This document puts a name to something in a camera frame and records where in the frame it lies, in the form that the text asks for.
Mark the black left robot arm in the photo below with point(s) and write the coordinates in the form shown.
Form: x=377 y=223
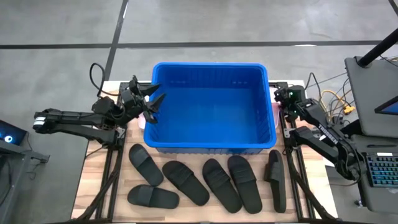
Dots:
x=71 y=117

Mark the blue plastic bin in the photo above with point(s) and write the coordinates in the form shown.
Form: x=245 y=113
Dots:
x=211 y=118

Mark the backlit black keyboard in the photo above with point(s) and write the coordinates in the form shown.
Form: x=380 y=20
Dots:
x=382 y=171

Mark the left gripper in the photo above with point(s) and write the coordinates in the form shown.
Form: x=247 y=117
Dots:
x=133 y=102

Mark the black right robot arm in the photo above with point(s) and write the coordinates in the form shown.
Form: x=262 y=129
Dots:
x=326 y=133

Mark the grey workstation cart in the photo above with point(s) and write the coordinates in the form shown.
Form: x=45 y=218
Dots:
x=370 y=93

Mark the black aluminium frame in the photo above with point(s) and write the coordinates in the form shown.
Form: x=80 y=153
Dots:
x=116 y=186
x=295 y=186

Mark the glowing dark monitor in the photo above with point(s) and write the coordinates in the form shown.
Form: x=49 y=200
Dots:
x=12 y=132

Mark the black monitor pole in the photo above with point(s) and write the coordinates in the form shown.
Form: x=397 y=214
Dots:
x=377 y=46

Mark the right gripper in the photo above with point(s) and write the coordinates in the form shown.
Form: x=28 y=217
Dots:
x=284 y=99

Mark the black rubber slide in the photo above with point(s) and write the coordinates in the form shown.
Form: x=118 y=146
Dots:
x=245 y=185
x=146 y=165
x=222 y=186
x=186 y=183
x=155 y=197
x=277 y=183

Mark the grey metal stand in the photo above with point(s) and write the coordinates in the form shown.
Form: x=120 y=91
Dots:
x=12 y=174

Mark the pink rubber slide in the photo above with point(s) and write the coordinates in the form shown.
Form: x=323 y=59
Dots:
x=275 y=115
x=141 y=122

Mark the blue lit screen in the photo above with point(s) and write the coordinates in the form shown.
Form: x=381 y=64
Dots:
x=390 y=108

